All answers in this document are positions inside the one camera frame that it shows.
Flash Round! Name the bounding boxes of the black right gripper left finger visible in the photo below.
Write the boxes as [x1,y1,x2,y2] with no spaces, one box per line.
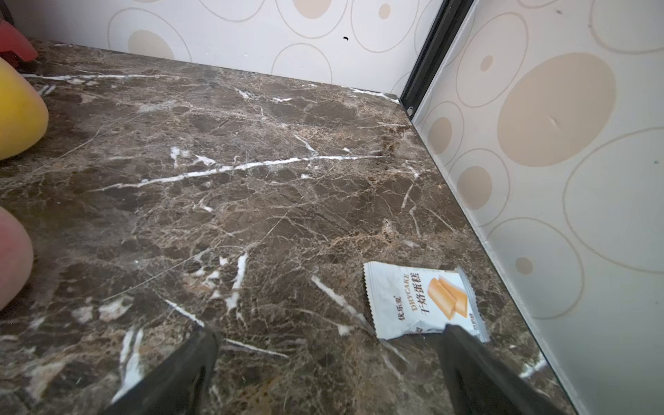
[103,328,219,415]

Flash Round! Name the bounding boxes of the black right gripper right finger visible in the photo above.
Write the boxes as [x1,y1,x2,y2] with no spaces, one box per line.
[437,325,562,415]

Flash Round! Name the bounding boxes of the white drycake snack packet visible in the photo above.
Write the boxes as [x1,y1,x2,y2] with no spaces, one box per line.
[363,261,489,342]

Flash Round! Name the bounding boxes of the pink peach right cluster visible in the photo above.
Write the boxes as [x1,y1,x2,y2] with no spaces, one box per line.
[0,207,34,309]

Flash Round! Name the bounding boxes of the yellow peach by toaster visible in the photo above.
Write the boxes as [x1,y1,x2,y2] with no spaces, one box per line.
[0,59,49,160]

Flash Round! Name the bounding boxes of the red polka dot toaster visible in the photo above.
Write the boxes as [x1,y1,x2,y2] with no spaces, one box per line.
[0,20,38,68]

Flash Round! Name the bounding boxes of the black corner frame post right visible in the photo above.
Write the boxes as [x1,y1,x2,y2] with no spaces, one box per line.
[399,0,475,119]

